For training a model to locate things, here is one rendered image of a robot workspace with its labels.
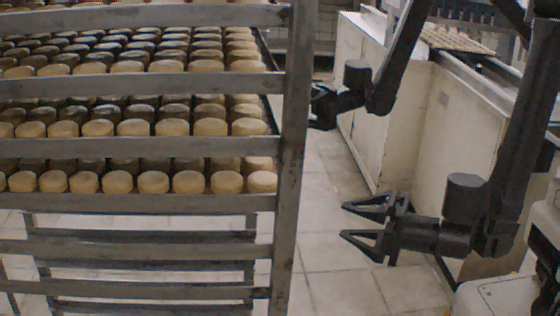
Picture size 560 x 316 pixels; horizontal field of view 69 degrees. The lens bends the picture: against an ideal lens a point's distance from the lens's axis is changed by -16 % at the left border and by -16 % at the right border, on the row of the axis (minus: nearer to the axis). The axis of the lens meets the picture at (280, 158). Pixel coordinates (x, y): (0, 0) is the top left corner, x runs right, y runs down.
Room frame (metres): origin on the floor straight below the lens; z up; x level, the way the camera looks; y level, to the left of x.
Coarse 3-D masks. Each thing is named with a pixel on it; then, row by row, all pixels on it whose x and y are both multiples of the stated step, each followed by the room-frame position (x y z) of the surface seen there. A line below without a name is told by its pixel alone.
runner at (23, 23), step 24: (0, 24) 0.52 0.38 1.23; (24, 24) 0.53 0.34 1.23; (48, 24) 0.54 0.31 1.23; (72, 24) 0.54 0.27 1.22; (96, 24) 0.55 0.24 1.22; (120, 24) 0.55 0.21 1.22; (144, 24) 0.56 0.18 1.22; (168, 24) 0.57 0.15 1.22; (192, 24) 0.57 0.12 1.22; (216, 24) 0.58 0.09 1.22; (240, 24) 0.58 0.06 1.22; (264, 24) 0.59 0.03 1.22
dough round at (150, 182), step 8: (144, 176) 0.62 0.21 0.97; (152, 176) 0.62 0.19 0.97; (160, 176) 0.62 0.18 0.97; (144, 184) 0.59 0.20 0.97; (152, 184) 0.60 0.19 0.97; (160, 184) 0.60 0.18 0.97; (168, 184) 0.62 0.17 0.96; (144, 192) 0.59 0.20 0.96; (152, 192) 0.59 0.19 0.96; (160, 192) 0.60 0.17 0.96
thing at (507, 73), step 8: (424, 24) 3.01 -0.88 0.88; (432, 24) 2.92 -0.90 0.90; (472, 56) 2.31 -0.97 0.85; (480, 56) 2.23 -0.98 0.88; (488, 64) 2.14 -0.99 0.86; (496, 64) 2.06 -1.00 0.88; (504, 64) 2.02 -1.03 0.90; (496, 72) 2.05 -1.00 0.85; (504, 72) 1.98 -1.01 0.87; (512, 72) 1.91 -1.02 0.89; (512, 80) 1.90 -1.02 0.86; (520, 80) 1.84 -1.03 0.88
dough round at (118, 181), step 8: (104, 176) 0.60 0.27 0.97; (112, 176) 0.61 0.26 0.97; (120, 176) 0.61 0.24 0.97; (128, 176) 0.61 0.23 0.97; (104, 184) 0.59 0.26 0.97; (112, 184) 0.58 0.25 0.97; (120, 184) 0.59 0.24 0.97; (128, 184) 0.60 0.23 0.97; (112, 192) 0.58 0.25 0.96; (120, 192) 0.58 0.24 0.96; (128, 192) 0.59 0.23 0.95
